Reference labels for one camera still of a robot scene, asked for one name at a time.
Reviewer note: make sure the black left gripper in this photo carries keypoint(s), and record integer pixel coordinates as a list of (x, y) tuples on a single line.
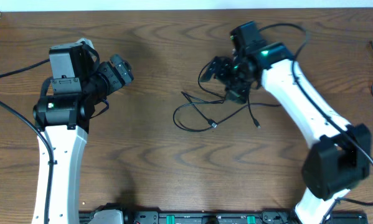
[(118, 73)]

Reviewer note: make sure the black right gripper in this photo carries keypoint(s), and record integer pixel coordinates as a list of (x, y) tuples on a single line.
[(223, 69)]

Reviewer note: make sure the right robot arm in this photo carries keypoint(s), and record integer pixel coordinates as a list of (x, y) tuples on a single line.
[(339, 152)]

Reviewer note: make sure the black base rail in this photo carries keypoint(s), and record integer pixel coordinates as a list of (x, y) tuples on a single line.
[(117, 213)]

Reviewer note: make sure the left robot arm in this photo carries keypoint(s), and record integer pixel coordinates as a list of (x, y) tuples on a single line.
[(62, 116)]

